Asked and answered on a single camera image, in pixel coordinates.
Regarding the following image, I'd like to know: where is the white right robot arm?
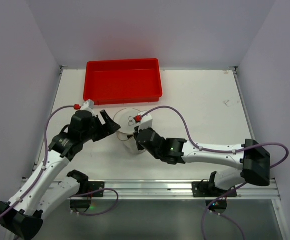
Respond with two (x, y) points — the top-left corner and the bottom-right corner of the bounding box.
(134, 128), (271, 197)

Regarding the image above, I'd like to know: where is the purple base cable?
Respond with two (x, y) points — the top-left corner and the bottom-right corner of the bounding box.
(201, 183), (247, 240)
(69, 189), (118, 217)

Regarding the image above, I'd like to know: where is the red plastic bin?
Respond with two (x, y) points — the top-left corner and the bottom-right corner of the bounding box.
(83, 58), (163, 105)

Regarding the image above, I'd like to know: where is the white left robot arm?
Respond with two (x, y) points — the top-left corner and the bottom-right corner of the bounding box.
(0, 110), (121, 240)

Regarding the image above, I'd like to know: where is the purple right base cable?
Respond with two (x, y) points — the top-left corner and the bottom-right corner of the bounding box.
(201, 183), (247, 240)

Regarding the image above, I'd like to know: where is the white mesh laundry bag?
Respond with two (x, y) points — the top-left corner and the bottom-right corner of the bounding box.
(114, 108), (146, 155)

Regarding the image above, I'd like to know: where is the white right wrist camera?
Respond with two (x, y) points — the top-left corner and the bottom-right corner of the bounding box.
(134, 111), (153, 131)

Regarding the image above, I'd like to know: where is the aluminium mounting rail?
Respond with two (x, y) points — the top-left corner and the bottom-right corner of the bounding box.
(17, 177), (282, 201)

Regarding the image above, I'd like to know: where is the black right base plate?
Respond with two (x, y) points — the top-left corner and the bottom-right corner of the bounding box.
(191, 179), (234, 198)

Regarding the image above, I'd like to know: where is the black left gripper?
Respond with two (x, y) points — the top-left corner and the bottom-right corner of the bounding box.
(81, 109), (120, 143)

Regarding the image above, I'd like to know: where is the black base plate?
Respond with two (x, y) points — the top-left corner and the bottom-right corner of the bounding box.
(74, 180), (105, 198)
(191, 179), (234, 198)

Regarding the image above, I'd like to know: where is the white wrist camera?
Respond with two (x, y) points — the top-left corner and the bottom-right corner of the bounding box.
(134, 111), (153, 131)
(74, 99), (96, 117)

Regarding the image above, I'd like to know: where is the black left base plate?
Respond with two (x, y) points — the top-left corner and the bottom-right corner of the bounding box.
(74, 180), (105, 198)

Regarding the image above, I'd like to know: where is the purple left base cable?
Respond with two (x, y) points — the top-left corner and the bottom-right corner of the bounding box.
(69, 189), (118, 217)

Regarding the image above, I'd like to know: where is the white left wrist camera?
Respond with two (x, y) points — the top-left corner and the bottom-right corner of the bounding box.
(74, 99), (96, 117)

